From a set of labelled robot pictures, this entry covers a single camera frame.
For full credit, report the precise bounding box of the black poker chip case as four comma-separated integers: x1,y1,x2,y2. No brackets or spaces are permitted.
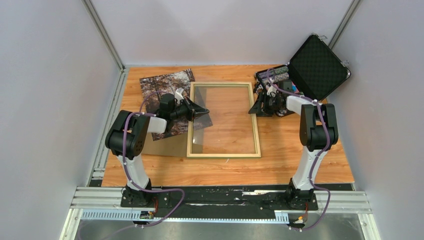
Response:
253,34,351,101

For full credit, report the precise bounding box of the top blue green chip row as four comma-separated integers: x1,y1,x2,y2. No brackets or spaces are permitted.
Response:
257,65,289,79

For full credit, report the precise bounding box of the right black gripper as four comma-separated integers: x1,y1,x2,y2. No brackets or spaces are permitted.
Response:
248,91,282,117

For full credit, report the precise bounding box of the clear acrylic sheet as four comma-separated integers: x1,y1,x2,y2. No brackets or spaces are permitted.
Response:
191,84,257,155

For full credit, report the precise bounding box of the wooden picture frame green trim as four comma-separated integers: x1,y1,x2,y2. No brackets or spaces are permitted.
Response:
186,81,262,159

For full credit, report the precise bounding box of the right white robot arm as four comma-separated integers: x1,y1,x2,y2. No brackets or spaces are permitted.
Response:
249,87,339,209

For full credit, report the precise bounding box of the black mounting base rail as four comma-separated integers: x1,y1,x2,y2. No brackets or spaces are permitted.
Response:
69,183,372,223

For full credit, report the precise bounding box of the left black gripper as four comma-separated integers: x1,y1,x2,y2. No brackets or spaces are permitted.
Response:
171,96,210,122

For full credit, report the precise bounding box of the blue yellow chip row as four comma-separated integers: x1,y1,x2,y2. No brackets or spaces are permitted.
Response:
261,72,290,86

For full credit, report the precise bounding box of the brown cardboard backing board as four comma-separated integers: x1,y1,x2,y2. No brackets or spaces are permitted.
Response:
141,133,187,157

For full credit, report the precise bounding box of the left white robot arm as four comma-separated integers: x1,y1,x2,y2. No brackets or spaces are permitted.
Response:
105,93,210,207

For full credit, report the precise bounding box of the forest photo print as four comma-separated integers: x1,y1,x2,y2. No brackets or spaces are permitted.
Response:
139,68,213,141

